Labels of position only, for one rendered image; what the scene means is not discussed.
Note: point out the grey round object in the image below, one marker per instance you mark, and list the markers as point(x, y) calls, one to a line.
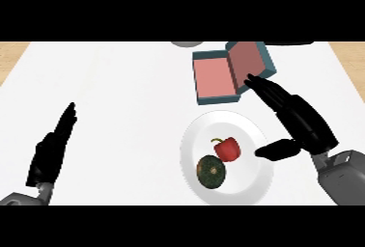
point(186, 43)

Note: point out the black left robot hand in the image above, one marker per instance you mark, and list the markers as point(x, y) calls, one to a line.
point(49, 151)

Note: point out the dark green round squash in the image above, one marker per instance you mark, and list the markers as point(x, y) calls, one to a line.
point(211, 172)

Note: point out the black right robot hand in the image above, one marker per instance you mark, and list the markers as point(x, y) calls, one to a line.
point(297, 119)

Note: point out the white round plate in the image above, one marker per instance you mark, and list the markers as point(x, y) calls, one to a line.
point(226, 157)

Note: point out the red bell pepper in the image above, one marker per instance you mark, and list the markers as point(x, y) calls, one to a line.
point(228, 149)

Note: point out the teal box with pink inside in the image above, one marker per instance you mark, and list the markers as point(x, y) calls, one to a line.
point(228, 72)

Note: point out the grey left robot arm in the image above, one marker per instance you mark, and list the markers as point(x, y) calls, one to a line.
point(28, 195)

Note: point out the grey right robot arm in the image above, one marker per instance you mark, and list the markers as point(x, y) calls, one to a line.
point(341, 177)

